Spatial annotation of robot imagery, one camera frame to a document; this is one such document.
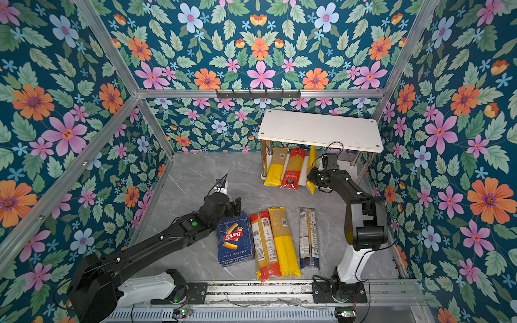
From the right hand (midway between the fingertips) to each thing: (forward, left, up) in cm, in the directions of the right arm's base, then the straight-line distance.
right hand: (316, 173), depth 97 cm
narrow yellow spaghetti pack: (+5, +2, +2) cm, 6 cm away
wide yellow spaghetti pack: (0, +20, -1) cm, 20 cm away
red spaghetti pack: (-3, +12, 0) cm, 13 cm away
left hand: (-19, +37, +6) cm, 42 cm away
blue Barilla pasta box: (-32, +36, -5) cm, 48 cm away
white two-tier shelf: (+22, -9, +8) cm, 25 cm away
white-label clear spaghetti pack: (-35, +5, -9) cm, 37 cm away
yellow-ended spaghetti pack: (-34, +15, -7) cm, 38 cm away
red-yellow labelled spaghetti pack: (-40, +22, -5) cm, 46 cm away
